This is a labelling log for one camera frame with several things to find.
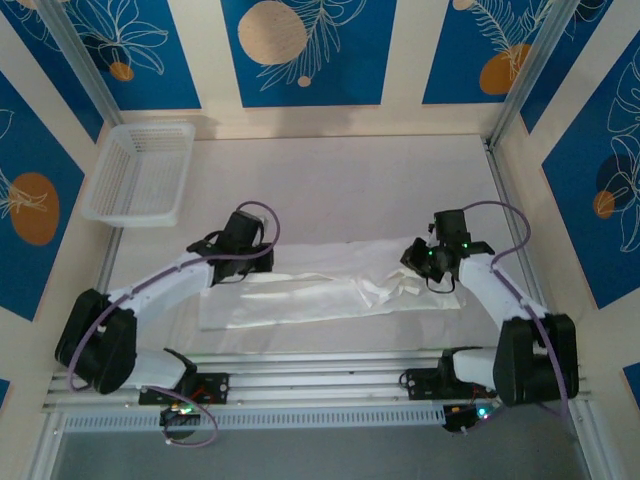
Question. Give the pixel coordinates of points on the blue poster dark blob flower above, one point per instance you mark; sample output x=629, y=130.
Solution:
x=575, y=200

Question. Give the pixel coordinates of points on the blue poster orange oval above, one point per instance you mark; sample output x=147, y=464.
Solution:
x=30, y=140

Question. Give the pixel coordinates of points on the blue poster edge strip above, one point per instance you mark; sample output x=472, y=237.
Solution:
x=634, y=385

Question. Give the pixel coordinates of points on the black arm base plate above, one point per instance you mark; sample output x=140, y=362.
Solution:
x=215, y=387
x=420, y=382

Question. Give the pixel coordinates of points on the blue poster beige circle leaf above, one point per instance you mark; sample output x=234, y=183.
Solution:
x=350, y=75

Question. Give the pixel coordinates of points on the white plastic mesh basket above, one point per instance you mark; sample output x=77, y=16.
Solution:
x=140, y=175

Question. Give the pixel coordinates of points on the white t-shirt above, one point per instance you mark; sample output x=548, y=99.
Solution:
x=300, y=300

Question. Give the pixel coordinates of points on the aluminium corner post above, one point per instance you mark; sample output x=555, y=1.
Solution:
x=535, y=75
x=80, y=60

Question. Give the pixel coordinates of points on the blue poster with fern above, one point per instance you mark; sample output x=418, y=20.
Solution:
x=450, y=75

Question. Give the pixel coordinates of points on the blue poster white flower outline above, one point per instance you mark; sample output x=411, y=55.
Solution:
x=165, y=75

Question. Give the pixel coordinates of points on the blue poster white line drawing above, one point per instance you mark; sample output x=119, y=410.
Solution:
x=587, y=15
x=50, y=75

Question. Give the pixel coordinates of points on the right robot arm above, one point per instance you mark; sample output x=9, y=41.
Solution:
x=485, y=285

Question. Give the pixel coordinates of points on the black controller board with LEDs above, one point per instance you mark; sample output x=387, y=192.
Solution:
x=470, y=417
x=180, y=417

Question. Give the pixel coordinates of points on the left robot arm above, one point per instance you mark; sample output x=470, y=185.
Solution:
x=165, y=280

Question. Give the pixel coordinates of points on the aluminium frame rails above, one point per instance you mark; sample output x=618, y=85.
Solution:
x=320, y=380

